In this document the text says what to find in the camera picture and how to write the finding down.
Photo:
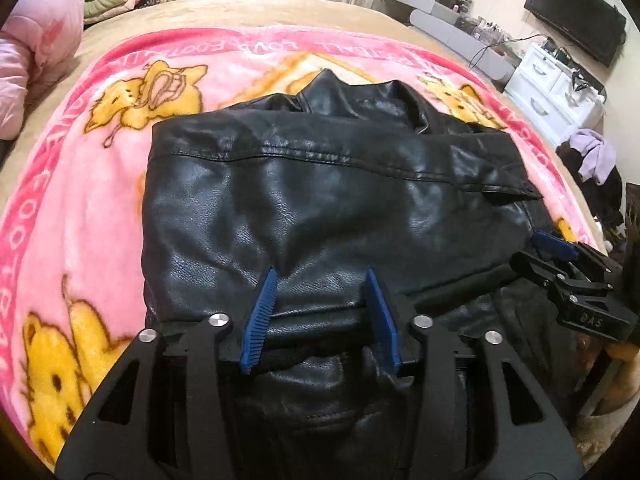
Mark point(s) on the white drawer cabinet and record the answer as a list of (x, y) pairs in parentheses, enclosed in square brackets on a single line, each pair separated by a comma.
[(553, 97)]

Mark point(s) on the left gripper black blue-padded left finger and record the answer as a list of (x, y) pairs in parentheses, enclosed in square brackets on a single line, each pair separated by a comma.
[(159, 413)]

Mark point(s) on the black flat television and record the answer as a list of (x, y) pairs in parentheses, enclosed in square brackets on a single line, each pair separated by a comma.
[(594, 25)]

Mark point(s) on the pink cartoon fleece blanket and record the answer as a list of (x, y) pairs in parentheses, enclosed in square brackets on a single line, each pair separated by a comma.
[(71, 233)]

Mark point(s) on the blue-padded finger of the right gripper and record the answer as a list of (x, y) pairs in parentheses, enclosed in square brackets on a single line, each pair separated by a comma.
[(554, 246)]

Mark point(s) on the black leather jacket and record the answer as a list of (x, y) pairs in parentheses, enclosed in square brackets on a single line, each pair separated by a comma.
[(321, 187)]

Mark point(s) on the lilac garment on chair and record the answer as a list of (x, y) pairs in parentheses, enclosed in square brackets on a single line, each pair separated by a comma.
[(598, 156)]

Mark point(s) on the pink quilted comforter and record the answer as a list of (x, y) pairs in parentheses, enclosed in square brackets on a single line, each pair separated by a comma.
[(39, 40)]

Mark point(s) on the grey white vanity desk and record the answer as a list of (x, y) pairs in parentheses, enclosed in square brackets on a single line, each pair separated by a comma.
[(449, 24)]

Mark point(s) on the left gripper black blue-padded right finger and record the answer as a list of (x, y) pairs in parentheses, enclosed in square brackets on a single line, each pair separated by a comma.
[(478, 411)]

